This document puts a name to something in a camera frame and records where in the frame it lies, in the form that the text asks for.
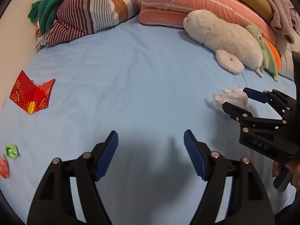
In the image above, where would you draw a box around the green orange turtle plush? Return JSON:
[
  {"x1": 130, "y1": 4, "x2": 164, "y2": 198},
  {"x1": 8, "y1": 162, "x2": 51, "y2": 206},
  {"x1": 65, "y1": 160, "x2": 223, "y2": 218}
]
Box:
[{"x1": 245, "y1": 25, "x2": 279, "y2": 82}]

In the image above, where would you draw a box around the light blue bed sheet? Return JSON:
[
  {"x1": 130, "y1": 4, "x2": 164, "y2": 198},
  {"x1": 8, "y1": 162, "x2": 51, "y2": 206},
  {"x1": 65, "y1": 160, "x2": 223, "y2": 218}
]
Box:
[{"x1": 0, "y1": 13, "x2": 298, "y2": 225}]

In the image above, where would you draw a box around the white tissue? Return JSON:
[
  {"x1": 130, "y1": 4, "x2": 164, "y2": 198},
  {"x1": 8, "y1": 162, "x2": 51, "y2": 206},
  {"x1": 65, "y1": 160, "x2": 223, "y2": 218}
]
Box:
[{"x1": 206, "y1": 88, "x2": 248, "y2": 113}]

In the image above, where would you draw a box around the red candy wrapper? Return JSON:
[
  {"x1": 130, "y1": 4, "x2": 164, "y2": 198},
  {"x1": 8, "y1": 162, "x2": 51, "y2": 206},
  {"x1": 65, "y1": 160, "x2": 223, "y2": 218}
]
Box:
[{"x1": 0, "y1": 155, "x2": 10, "y2": 179}]

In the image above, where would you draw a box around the white seal plush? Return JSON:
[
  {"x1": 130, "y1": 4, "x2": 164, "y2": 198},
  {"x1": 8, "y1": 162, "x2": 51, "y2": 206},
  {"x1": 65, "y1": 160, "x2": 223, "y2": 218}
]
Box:
[{"x1": 183, "y1": 10, "x2": 263, "y2": 77}]

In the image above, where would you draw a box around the green sweater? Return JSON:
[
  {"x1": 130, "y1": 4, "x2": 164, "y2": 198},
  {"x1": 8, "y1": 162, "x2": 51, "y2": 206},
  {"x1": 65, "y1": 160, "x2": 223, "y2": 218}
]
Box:
[{"x1": 28, "y1": 0, "x2": 64, "y2": 35}]

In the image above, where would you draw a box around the red paper envelope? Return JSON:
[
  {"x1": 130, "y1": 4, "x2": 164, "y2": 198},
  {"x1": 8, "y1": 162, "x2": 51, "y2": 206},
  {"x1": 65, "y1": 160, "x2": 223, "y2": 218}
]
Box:
[{"x1": 9, "y1": 70, "x2": 55, "y2": 114}]

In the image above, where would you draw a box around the striped folded bedding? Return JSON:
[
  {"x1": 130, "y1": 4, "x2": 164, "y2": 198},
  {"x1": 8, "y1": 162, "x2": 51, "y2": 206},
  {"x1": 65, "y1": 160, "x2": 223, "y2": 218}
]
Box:
[{"x1": 35, "y1": 0, "x2": 141, "y2": 48}]

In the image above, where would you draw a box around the pink striped quilt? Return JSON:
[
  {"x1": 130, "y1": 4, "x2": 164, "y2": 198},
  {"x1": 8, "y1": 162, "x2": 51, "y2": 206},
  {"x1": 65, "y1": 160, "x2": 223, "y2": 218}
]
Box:
[{"x1": 139, "y1": 0, "x2": 276, "y2": 44}]

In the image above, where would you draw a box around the person's right hand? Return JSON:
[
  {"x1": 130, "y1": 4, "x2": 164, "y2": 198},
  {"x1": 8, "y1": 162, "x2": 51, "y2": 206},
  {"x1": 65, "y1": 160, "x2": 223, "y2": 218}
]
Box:
[{"x1": 272, "y1": 160, "x2": 300, "y2": 194}]

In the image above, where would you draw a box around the mauve knitted blanket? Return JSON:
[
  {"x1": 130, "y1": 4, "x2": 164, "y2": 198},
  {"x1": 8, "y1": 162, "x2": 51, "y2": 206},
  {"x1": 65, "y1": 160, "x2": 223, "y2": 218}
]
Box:
[{"x1": 267, "y1": 0, "x2": 299, "y2": 44}]

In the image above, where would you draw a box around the white plastic-wrapped pillow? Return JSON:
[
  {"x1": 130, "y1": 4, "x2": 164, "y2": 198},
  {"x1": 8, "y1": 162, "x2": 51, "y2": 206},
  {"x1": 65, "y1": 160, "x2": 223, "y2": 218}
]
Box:
[{"x1": 275, "y1": 34, "x2": 299, "y2": 81}]

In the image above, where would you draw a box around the green candy wrapper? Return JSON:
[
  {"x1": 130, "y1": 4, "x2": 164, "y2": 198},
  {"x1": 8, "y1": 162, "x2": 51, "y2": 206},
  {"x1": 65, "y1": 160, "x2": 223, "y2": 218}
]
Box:
[{"x1": 5, "y1": 144, "x2": 19, "y2": 160}]

